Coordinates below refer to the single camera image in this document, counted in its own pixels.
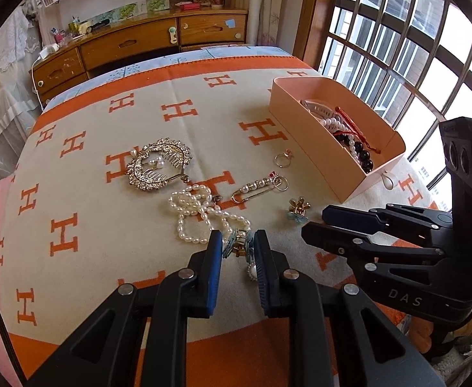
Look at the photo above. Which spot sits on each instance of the round pearl rhinestone earring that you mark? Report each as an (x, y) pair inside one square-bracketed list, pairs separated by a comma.
[(252, 271)]

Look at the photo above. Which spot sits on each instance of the red flat box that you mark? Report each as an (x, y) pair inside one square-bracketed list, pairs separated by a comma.
[(188, 6)]

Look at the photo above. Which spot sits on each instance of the beige floral curtain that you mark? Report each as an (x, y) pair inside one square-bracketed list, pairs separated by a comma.
[(268, 4)]

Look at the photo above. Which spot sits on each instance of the white charger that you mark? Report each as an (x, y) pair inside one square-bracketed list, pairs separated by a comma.
[(49, 51)]

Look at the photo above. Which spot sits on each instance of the orange and cream printed blanket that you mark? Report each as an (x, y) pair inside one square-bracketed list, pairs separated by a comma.
[(99, 250)]

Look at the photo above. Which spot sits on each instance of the wooden desk with drawers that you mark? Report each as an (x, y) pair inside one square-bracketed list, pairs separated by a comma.
[(115, 44)]

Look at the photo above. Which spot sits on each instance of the person's right hand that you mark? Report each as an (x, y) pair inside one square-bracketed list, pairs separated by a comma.
[(420, 336)]

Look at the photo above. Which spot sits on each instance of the white lace curtain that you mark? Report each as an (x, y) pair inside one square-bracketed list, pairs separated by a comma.
[(2, 88)]

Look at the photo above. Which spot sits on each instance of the cluster of cosmetic bottles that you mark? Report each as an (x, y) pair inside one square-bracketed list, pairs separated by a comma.
[(64, 32)]

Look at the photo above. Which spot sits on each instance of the green and white drawer lock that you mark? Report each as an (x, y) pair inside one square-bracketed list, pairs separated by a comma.
[(173, 35)]

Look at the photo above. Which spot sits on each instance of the gold safety pin brooch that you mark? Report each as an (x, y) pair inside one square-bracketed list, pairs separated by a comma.
[(256, 187)]

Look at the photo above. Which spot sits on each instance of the wooden window frame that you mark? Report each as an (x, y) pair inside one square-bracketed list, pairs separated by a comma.
[(312, 16)]

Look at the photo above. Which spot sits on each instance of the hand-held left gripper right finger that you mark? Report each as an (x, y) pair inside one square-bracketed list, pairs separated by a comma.
[(261, 274)]

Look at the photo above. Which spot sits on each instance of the metal window grille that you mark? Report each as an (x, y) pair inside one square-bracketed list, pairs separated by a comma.
[(417, 36)]

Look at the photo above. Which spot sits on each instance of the gold flower earring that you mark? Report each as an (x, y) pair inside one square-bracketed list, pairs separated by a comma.
[(298, 206)]

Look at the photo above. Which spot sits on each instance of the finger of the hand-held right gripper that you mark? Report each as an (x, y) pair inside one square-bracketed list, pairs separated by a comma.
[(328, 238), (340, 215)]

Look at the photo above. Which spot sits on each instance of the blue sticky note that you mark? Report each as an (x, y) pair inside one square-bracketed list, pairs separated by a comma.
[(230, 22)]

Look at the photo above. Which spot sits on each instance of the gold rhinestone tiara comb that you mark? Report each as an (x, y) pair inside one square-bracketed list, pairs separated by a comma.
[(139, 177)]

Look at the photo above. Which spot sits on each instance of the white hair comb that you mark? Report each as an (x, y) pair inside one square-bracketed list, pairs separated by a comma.
[(318, 108)]

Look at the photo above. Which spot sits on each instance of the light blue bed sheet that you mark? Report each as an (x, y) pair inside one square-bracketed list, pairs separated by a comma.
[(219, 53)]

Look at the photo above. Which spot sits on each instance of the green leaf wall pictures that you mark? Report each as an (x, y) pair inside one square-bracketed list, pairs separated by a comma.
[(155, 6)]

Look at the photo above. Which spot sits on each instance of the black flashlight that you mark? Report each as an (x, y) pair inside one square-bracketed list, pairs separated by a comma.
[(99, 25)]

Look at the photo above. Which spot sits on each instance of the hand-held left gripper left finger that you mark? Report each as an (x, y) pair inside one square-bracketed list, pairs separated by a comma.
[(216, 268)]

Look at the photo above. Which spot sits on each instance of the pink storage box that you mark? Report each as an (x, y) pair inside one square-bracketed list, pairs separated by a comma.
[(300, 100)]

